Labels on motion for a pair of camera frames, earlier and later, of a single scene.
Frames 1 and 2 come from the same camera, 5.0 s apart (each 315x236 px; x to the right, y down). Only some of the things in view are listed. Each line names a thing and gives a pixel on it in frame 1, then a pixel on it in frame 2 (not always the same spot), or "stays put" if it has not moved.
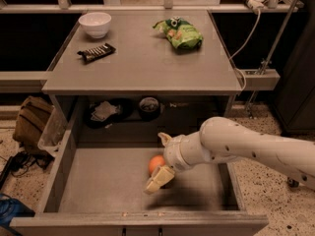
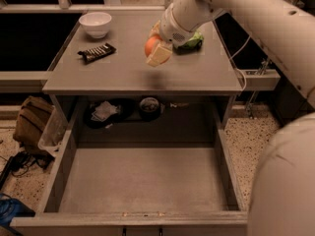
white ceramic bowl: (95, 24) stays put
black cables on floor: (19, 163) stays put
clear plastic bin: (54, 131) stays put
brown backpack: (31, 119) stays put
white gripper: (174, 155) -> (172, 30)
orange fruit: (155, 162) -> (150, 45)
